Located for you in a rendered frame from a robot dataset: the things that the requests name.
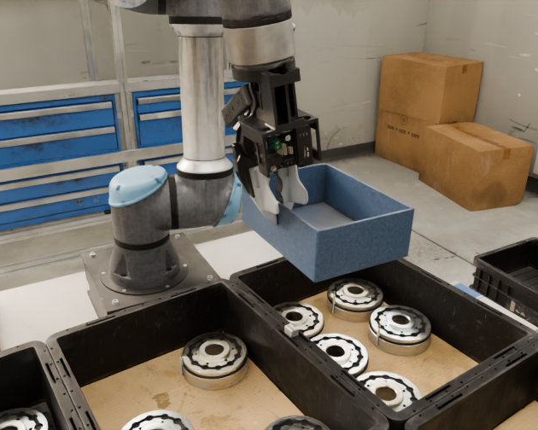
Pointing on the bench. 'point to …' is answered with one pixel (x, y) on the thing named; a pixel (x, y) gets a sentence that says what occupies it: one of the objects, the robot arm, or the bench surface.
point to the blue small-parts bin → (335, 224)
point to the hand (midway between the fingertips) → (276, 212)
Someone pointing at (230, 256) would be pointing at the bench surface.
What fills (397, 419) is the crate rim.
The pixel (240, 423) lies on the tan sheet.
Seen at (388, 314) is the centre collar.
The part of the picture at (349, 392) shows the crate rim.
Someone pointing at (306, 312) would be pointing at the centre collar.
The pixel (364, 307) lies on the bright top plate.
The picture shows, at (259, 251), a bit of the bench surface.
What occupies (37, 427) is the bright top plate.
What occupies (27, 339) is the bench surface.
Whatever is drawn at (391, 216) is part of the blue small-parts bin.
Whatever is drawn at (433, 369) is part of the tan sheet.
